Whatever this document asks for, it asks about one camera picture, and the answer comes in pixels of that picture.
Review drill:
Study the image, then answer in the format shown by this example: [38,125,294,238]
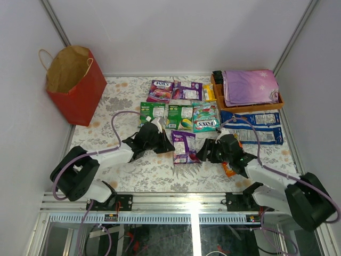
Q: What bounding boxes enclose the yellow snack packet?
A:
[202,84,216,102]

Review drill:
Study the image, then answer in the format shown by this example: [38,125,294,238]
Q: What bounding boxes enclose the black items in tray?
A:
[212,70,224,85]

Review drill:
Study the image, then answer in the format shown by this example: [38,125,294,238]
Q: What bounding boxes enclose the orange Fox's candy bag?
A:
[220,134,243,177]

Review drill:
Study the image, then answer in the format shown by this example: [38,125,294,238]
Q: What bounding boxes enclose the red paper bag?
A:
[38,45,107,126]

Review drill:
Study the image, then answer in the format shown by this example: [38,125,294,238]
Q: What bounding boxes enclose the green yellow snack bag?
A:
[166,105,193,131]

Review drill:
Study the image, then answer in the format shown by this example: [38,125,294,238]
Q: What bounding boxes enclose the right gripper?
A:
[194,139,232,164]

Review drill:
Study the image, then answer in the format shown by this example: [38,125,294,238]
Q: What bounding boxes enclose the wooden tray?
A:
[210,73,285,114]

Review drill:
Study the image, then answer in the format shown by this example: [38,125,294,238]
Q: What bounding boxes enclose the green white snack packet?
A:
[192,102,220,133]

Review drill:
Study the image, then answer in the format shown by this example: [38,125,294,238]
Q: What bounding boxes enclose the colourful snack packet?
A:
[147,80,174,104]

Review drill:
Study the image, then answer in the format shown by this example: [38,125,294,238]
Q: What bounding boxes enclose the purple folded cloth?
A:
[222,69,279,107]

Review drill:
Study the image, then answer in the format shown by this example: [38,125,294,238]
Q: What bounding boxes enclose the floral table mat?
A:
[58,76,303,193]

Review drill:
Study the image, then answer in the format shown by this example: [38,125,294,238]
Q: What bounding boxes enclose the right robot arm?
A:
[197,134,340,231]

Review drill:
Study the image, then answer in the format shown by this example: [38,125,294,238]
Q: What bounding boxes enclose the aluminium rail frame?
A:
[22,191,336,256]

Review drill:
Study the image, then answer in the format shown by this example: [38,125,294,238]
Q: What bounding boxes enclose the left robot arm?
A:
[50,122,175,211]

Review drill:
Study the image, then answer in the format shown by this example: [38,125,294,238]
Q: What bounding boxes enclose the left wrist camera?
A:
[146,116,165,133]

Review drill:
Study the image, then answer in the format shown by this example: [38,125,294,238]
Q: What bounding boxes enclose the blue chips bag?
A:
[220,111,284,145]

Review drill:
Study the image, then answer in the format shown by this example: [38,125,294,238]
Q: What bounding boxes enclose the purple snack packet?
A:
[172,81,202,101]
[171,130,200,164]

